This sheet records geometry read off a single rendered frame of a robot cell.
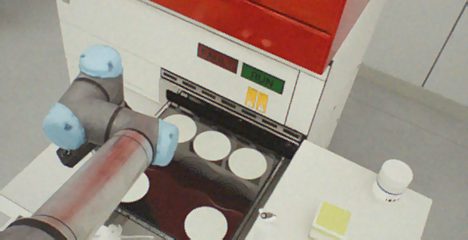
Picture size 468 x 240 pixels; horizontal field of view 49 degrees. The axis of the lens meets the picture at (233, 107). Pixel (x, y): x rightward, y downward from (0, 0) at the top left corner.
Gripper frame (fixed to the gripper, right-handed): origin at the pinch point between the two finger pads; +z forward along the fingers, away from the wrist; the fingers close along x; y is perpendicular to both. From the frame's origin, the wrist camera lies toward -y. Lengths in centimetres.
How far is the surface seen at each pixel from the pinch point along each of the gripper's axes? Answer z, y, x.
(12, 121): 99, 6, 118
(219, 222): 9.1, 18.9, -20.3
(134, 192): 9.0, 6.3, -2.4
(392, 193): -3, 52, -42
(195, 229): 9.1, 13.0, -18.8
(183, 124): 9.0, 28.7, 9.7
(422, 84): 86, 197, 20
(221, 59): -11.4, 38.4, 8.4
